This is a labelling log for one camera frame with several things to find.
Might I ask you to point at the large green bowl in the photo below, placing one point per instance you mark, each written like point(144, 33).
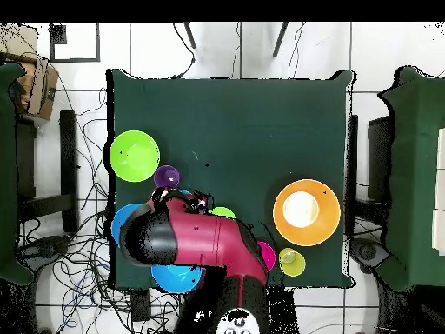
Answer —
point(134, 156)

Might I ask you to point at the large orange bowl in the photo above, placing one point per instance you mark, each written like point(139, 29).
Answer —
point(313, 235)

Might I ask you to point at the black tripod leg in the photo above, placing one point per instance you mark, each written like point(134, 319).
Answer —
point(280, 40)
point(189, 34)

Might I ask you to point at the black floor stand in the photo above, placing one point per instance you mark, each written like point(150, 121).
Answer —
point(68, 156)

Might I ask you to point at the small red bowl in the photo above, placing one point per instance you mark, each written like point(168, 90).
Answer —
point(268, 255)

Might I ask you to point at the cardboard box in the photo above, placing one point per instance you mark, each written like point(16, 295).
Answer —
point(43, 87)

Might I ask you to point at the black square floor frame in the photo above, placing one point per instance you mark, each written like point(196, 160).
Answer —
point(57, 34)

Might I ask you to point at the small green bowl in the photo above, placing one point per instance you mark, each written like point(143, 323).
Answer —
point(222, 212)

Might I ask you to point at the black power brick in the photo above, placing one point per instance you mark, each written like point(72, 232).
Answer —
point(140, 306)

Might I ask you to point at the translucent yellow-green cup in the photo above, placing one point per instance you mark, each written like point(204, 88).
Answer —
point(296, 267)

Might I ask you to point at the dark green tablecloth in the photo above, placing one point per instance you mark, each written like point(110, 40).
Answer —
point(226, 121)

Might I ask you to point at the large blue bowl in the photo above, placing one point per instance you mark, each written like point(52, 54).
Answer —
point(174, 278)
point(120, 219)

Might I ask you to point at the black robot pedestal leg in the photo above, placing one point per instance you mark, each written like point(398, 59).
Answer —
point(45, 248)
point(366, 252)

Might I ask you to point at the green cloth side table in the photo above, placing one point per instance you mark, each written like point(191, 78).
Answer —
point(7, 174)
point(413, 174)

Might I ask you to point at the black box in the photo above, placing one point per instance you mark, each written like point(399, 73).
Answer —
point(379, 156)

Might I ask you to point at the purple cup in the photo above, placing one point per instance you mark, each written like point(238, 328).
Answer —
point(167, 177)

